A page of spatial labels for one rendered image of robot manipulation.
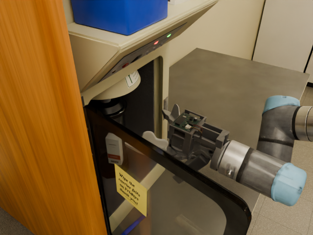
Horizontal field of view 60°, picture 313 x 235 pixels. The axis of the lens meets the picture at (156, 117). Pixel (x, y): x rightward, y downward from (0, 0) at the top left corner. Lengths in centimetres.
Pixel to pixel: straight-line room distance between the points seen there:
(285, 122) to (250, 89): 82
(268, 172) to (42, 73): 41
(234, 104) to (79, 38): 101
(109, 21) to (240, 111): 97
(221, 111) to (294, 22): 237
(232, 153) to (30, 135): 36
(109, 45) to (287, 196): 40
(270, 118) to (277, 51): 298
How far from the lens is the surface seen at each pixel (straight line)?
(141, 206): 48
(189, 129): 56
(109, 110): 68
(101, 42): 36
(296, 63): 362
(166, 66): 71
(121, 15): 36
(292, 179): 55
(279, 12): 350
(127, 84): 61
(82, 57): 40
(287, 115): 65
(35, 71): 34
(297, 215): 219
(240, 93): 140
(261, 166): 54
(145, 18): 39
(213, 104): 129
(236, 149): 55
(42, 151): 45
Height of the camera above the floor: 163
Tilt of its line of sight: 36 degrees down
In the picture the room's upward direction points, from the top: straight up
